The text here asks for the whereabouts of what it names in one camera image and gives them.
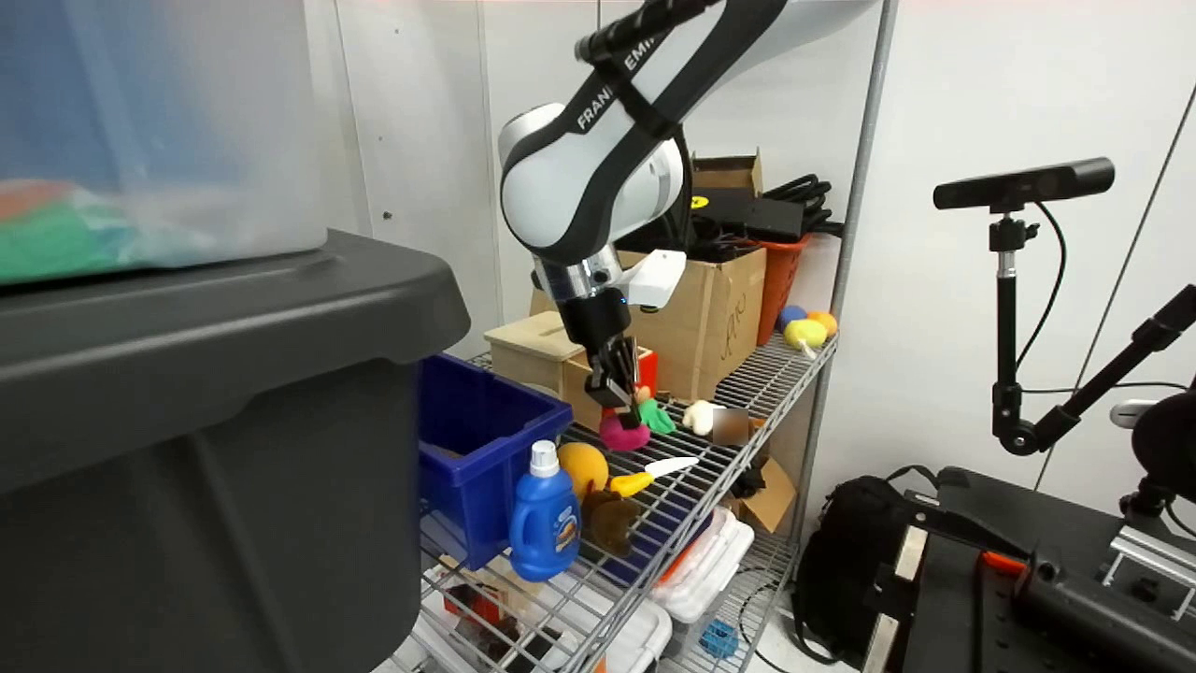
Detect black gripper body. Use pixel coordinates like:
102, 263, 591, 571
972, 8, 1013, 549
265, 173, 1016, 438
540, 254, 632, 373

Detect purple plushy with green leaves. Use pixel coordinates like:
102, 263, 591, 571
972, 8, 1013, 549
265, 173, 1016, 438
599, 388, 677, 454

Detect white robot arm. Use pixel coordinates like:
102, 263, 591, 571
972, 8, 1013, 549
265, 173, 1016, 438
498, 0, 873, 421

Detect wooden box red drawer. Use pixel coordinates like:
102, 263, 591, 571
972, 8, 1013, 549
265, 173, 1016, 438
484, 310, 602, 432

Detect yellow toy ball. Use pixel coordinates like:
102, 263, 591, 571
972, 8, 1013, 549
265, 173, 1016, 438
556, 440, 607, 493

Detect cardboard box with writing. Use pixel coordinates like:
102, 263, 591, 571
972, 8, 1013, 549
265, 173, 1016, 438
602, 247, 764, 397

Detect white brown plush toy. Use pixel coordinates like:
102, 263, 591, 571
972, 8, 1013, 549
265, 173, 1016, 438
678, 402, 763, 448

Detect blue plastic bin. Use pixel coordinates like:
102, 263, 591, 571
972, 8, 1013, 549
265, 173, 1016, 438
419, 356, 572, 570

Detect blue lotion bottle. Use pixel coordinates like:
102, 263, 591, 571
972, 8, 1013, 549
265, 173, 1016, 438
506, 440, 577, 583

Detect yellow toy pear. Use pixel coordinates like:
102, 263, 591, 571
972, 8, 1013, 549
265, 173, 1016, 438
779, 310, 835, 359

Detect white plastic case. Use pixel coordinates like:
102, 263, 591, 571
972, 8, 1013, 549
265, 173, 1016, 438
651, 510, 754, 624

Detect blue tape roll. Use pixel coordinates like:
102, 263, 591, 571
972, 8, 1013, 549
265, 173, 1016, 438
700, 621, 737, 657

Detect black backpack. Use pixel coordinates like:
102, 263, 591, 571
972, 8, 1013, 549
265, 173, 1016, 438
790, 475, 929, 673

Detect large grey storage tote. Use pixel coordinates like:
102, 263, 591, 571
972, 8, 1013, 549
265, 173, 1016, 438
0, 234, 468, 673

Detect black perforated mounting table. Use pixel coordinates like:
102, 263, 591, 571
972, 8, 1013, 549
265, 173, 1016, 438
847, 468, 1196, 673

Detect clear plastic storage bin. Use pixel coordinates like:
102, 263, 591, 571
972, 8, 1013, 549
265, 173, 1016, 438
0, 0, 328, 283

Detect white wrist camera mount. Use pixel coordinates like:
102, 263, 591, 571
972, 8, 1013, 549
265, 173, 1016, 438
624, 250, 688, 310

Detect yellow handled toy knife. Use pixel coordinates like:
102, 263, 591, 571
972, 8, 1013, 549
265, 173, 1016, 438
607, 458, 700, 498

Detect wire shelf rack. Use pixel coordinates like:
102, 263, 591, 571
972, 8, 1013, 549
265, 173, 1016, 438
371, 0, 879, 673

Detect black camera on stand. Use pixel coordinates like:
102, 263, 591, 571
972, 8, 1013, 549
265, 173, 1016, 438
929, 153, 1196, 459

